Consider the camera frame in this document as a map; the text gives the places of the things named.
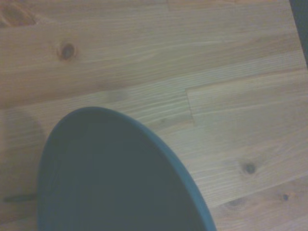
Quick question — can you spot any grey-green plate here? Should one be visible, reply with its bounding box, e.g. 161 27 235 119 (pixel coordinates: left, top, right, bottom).
36 106 218 231

